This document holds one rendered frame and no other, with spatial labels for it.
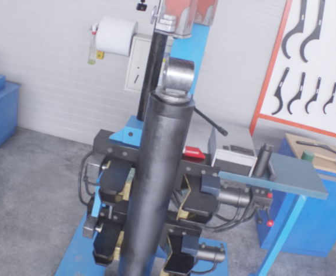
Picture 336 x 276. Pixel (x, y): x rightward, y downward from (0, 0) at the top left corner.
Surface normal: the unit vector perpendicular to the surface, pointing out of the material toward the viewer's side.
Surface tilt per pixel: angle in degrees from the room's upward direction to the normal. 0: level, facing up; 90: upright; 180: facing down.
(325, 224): 90
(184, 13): 90
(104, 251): 0
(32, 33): 90
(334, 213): 90
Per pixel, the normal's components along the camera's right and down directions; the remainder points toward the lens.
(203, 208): 0.21, -0.89
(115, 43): -0.12, 0.57
